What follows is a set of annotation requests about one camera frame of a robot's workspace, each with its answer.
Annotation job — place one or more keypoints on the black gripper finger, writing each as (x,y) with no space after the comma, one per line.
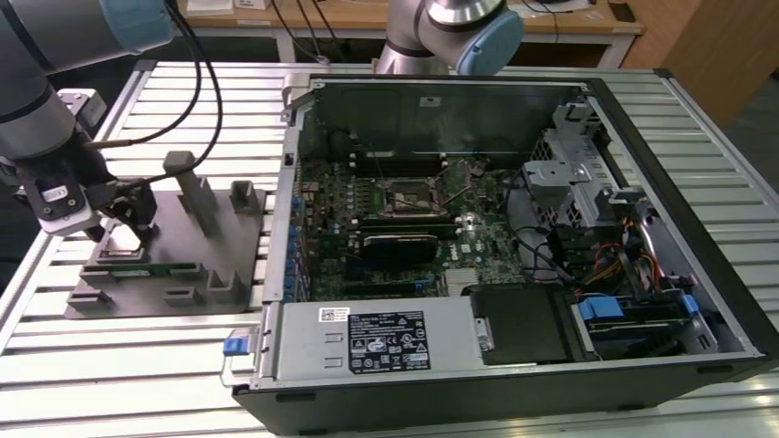
(143,210)
(96,232)

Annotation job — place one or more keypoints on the silver CPU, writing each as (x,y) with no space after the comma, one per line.
(121,242)

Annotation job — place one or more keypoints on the metal locking lever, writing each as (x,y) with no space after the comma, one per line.
(379,169)
(457,194)

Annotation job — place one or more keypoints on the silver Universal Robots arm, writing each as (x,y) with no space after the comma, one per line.
(36,105)

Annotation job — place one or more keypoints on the CPU socket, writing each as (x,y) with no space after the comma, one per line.
(401,203)

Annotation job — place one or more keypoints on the grey parts rack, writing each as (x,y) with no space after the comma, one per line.
(183,237)

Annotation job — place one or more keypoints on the green RAM stick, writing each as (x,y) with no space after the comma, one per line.
(159,270)

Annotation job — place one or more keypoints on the blue case latch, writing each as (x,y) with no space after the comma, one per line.
(236,347)

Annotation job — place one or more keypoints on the silver power supply unit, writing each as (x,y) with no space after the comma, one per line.
(304,337)

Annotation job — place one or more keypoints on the white paper sheet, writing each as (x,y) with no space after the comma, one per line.
(209,7)

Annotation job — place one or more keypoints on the black graphics card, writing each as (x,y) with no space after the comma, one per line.
(399,251)

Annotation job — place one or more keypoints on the white case sticker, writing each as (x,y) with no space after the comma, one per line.
(429,101)

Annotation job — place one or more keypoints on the silver chipset heat sink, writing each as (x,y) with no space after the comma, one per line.
(463,280)

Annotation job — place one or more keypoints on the green motherboard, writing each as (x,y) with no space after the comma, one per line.
(496,267)

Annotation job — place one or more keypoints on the metal drive cage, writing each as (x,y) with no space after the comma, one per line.
(560,178)

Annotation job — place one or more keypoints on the black PC case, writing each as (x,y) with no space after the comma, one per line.
(487,410)

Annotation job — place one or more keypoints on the blue disk carrier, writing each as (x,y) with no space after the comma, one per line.
(599,310)

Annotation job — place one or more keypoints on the wooden desk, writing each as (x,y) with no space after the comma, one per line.
(584,25)

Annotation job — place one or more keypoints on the small black phone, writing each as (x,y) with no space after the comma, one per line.
(622,11)

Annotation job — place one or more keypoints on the small blue clip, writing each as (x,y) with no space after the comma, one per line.
(688,305)

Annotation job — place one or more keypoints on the wooden cabinet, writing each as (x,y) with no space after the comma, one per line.
(718,55)

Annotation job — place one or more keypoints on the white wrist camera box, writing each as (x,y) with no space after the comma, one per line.
(57,214)

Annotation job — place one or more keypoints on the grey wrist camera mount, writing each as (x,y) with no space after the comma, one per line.
(91,107)

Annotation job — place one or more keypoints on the grey metal case bracket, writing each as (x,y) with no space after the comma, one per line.
(297,91)

